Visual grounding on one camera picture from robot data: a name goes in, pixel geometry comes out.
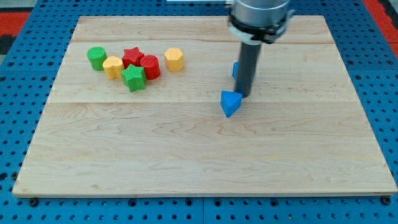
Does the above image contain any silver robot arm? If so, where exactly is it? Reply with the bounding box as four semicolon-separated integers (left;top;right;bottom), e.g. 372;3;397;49
228;0;294;45

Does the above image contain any blue cube block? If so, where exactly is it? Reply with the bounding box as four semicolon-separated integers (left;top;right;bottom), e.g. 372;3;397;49
231;62;239;79

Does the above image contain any yellow hexagon block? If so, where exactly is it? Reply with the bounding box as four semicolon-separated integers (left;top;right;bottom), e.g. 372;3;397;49
164;48;185;72

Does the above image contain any blue triangle block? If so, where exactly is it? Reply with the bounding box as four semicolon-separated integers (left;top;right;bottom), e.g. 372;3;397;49
220;90;243;118

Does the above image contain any light wooden board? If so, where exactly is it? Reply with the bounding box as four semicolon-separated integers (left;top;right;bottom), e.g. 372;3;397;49
13;16;397;198

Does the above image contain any red cylinder block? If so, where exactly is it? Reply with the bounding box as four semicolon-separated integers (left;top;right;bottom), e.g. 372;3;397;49
140;55;160;80

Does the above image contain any green star block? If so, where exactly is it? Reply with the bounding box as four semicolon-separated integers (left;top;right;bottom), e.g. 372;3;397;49
121;64;146;92

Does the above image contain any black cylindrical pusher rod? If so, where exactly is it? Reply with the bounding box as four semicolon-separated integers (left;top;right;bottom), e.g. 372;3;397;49
234;42;261;98

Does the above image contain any red star block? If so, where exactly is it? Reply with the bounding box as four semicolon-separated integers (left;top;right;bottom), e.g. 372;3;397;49
122;47;144;68

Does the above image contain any yellow heart block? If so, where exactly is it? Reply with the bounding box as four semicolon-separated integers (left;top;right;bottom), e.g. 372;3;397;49
103;56;124;80

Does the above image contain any green cylinder block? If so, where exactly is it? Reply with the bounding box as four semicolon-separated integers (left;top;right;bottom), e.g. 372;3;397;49
86;46;107;71

